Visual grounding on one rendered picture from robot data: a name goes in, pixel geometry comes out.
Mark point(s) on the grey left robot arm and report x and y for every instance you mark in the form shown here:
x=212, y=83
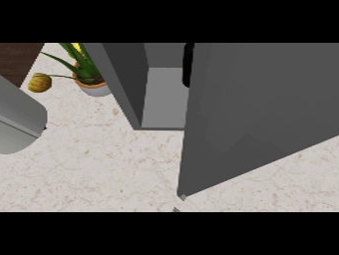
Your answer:
x=8, y=113

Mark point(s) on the olive yellow wine bottle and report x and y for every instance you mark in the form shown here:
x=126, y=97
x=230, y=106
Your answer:
x=39, y=83

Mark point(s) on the grey open cabinet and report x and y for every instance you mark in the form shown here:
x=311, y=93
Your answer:
x=163, y=99

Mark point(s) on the dark grey cabinet door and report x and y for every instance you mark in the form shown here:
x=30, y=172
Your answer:
x=271, y=109

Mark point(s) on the green plant in pale pot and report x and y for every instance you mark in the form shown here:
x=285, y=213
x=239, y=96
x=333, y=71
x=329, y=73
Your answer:
x=89, y=77

